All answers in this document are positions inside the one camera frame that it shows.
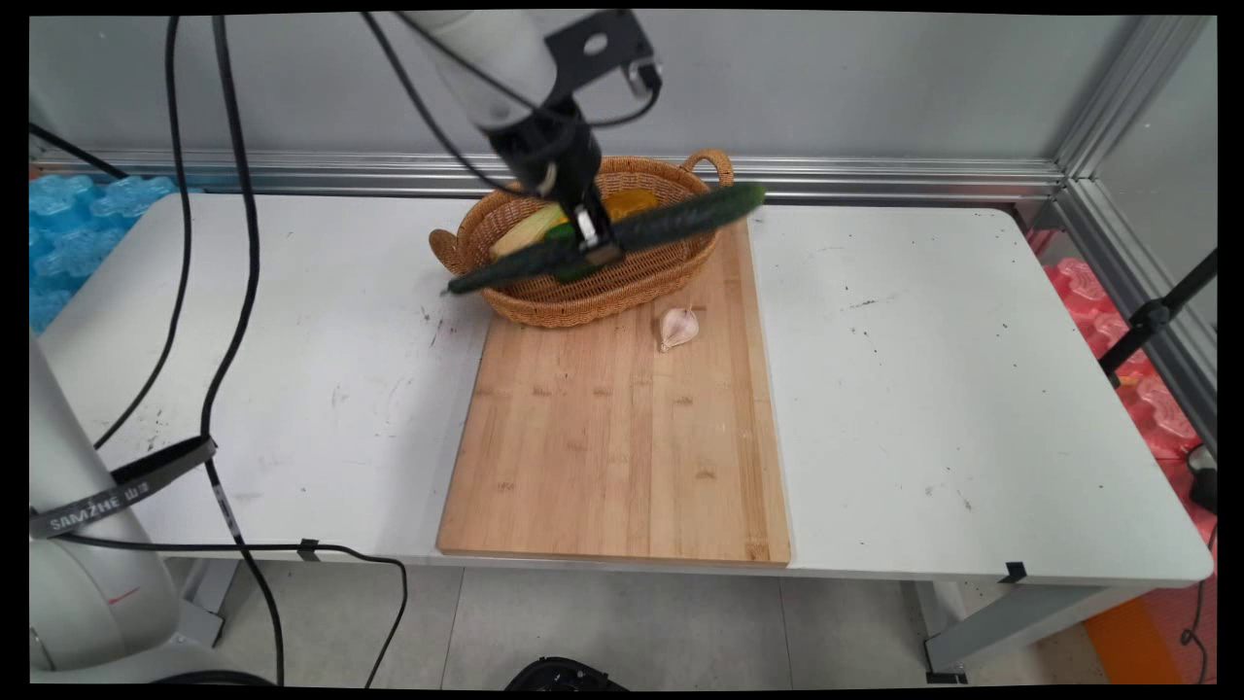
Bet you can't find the black diagonal cable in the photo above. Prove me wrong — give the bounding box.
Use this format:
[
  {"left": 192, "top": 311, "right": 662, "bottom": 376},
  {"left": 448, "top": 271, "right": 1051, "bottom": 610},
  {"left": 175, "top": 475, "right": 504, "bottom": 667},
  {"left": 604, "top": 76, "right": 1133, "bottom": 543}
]
[{"left": 29, "top": 122, "right": 128, "bottom": 182}]

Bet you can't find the short aluminium frame rail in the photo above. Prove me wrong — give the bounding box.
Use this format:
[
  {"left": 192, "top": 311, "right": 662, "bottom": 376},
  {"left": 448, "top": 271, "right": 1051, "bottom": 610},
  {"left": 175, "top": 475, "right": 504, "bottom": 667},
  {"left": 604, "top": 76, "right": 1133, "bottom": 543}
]
[{"left": 1054, "top": 178, "right": 1218, "bottom": 453}]

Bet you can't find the long dark green cucumber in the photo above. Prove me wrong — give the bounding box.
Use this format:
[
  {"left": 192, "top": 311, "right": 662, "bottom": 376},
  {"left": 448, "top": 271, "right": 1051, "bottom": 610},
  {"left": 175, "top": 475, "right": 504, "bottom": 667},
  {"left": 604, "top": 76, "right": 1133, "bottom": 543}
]
[{"left": 445, "top": 183, "right": 768, "bottom": 298}]

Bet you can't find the black tripod stand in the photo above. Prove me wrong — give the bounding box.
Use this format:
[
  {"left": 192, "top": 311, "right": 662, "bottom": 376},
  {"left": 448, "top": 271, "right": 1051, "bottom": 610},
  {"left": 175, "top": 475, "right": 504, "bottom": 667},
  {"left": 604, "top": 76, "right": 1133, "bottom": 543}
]
[{"left": 1098, "top": 248, "right": 1218, "bottom": 387}]

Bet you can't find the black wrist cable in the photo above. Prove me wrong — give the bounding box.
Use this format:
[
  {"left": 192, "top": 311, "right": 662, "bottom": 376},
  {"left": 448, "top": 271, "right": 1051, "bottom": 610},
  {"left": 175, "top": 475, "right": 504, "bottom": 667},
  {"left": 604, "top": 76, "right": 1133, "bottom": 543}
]
[{"left": 362, "top": 12, "right": 665, "bottom": 195}]

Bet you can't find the long aluminium frame rail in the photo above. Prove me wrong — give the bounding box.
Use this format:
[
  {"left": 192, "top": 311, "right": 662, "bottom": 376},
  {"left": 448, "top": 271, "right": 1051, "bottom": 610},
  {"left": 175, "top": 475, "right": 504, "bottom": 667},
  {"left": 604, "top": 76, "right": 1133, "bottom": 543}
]
[{"left": 29, "top": 148, "right": 1070, "bottom": 204}]

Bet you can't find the yellow corn cob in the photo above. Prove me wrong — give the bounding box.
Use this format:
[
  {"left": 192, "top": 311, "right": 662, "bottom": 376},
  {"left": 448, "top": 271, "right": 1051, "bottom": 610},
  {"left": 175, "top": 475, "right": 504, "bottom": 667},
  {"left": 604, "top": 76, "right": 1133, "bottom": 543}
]
[{"left": 489, "top": 201, "right": 570, "bottom": 263}]

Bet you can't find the garlic bulb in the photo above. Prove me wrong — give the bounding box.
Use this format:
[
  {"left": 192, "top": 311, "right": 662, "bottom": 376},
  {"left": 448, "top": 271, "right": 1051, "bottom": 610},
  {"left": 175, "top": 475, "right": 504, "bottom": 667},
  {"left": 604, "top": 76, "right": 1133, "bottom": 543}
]
[{"left": 658, "top": 306, "right": 702, "bottom": 353}]

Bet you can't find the orange bell pepper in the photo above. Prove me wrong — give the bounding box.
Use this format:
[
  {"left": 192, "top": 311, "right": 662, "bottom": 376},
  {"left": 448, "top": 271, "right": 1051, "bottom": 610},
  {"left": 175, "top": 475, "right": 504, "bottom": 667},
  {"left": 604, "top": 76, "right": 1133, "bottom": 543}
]
[{"left": 603, "top": 189, "right": 662, "bottom": 224}]

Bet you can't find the aluminium frame post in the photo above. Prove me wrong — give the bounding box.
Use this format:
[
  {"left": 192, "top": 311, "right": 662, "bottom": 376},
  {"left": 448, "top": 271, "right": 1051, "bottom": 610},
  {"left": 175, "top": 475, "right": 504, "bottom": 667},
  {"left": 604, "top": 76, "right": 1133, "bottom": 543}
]
[{"left": 1054, "top": 15, "right": 1216, "bottom": 181}]

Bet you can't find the thin black cable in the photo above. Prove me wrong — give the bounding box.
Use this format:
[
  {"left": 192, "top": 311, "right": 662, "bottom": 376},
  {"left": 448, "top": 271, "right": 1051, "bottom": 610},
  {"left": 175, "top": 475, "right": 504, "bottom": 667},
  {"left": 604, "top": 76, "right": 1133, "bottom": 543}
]
[{"left": 93, "top": 14, "right": 193, "bottom": 451}]

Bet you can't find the blue foam mat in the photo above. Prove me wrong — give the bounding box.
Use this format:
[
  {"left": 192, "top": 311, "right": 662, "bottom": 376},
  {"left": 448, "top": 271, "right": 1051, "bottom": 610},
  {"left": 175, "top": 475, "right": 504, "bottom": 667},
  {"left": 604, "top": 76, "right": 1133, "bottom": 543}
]
[{"left": 29, "top": 173, "right": 182, "bottom": 333}]

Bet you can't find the orange floor mat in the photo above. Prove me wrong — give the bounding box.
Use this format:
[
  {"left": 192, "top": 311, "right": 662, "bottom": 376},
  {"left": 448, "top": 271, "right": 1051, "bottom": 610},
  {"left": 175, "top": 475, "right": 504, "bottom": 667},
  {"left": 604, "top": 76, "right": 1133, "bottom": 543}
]
[{"left": 1082, "top": 593, "right": 1198, "bottom": 687}]

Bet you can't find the black power adapter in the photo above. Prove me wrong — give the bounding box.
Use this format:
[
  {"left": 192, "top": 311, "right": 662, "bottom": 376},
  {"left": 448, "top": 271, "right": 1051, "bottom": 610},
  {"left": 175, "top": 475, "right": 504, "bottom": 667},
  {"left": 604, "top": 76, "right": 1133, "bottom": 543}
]
[{"left": 1187, "top": 444, "right": 1218, "bottom": 515}]

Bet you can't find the bamboo cutting board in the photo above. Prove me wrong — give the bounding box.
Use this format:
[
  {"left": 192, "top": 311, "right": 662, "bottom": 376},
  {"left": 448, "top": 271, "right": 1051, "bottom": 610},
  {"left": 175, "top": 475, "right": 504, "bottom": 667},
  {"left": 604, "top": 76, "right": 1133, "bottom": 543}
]
[{"left": 436, "top": 219, "right": 792, "bottom": 569}]

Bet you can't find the thick black cable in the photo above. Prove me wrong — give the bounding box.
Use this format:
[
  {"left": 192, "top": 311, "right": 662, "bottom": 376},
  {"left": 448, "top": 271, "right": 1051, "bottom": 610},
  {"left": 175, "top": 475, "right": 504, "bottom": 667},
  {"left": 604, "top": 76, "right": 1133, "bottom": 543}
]
[{"left": 199, "top": 14, "right": 287, "bottom": 686}]

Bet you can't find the green bell pepper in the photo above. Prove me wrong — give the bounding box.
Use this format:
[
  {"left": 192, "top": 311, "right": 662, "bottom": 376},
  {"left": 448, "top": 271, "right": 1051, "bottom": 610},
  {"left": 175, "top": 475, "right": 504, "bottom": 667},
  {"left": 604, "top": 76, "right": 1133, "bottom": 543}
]
[{"left": 541, "top": 222, "right": 596, "bottom": 286}]

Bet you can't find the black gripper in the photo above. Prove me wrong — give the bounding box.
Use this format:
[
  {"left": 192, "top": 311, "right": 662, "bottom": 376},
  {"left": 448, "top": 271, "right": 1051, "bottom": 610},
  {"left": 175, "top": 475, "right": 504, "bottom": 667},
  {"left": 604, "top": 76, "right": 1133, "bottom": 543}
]
[{"left": 488, "top": 101, "right": 625, "bottom": 270}]

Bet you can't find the woven wicker basket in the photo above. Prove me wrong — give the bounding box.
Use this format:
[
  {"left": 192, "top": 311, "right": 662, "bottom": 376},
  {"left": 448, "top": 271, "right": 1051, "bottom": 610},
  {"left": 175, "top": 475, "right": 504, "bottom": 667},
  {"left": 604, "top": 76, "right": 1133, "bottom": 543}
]
[{"left": 429, "top": 149, "right": 736, "bottom": 330}]

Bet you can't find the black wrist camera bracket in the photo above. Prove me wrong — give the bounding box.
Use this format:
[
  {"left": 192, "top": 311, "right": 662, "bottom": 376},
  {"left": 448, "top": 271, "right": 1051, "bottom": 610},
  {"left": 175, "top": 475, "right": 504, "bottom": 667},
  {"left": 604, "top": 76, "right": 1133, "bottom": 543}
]
[{"left": 544, "top": 12, "right": 665, "bottom": 99}]

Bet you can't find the grey table leg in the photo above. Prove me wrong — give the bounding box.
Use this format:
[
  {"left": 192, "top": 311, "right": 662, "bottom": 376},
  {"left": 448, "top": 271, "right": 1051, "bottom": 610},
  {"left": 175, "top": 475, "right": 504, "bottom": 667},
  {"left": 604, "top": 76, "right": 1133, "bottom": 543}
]
[
  {"left": 916, "top": 580, "right": 1159, "bottom": 683},
  {"left": 173, "top": 559, "right": 240, "bottom": 649}
]

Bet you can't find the black printed velcro strap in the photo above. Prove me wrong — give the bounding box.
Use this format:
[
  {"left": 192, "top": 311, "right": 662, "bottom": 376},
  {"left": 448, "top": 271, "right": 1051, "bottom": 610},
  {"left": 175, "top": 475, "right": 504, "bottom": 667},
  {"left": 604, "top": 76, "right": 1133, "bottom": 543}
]
[{"left": 29, "top": 435, "right": 219, "bottom": 541}]

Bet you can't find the black floor-running cable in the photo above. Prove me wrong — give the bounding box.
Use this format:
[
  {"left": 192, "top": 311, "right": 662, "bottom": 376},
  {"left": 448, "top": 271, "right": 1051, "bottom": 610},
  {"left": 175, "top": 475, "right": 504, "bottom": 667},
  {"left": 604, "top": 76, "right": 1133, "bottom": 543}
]
[{"left": 53, "top": 533, "right": 409, "bottom": 688}]

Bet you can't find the black round floor object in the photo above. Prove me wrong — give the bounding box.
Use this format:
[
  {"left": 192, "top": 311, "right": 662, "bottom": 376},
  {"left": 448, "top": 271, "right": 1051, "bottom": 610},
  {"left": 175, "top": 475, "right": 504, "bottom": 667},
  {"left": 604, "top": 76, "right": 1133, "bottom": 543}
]
[{"left": 504, "top": 657, "right": 629, "bottom": 691}]

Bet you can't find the red foam mat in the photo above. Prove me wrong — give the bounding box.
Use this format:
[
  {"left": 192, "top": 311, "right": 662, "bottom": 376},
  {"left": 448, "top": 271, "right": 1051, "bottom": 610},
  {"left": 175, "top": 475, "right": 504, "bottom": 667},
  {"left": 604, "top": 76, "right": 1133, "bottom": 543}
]
[{"left": 1042, "top": 255, "right": 1218, "bottom": 460}]

